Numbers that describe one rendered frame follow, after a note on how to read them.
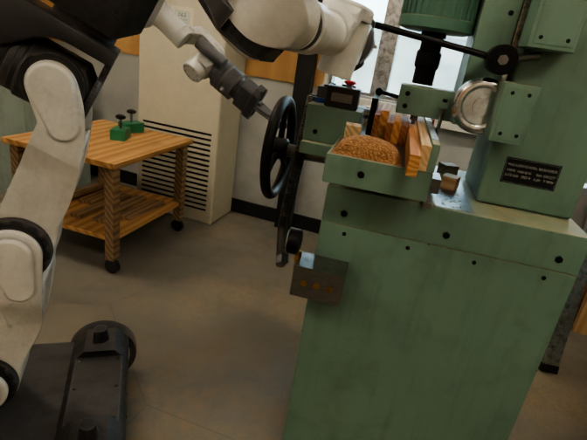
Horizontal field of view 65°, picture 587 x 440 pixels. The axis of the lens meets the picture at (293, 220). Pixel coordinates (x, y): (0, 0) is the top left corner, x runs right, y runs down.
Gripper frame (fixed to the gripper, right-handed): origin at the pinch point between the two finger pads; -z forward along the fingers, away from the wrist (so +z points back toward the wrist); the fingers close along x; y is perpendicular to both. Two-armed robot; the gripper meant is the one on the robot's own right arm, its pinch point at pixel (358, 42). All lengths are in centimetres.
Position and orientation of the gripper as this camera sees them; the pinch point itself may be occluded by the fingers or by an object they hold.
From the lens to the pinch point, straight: 109.5
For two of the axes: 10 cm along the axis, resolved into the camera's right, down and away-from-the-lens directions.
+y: 9.5, 3.0, -1.2
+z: -2.3, 3.4, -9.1
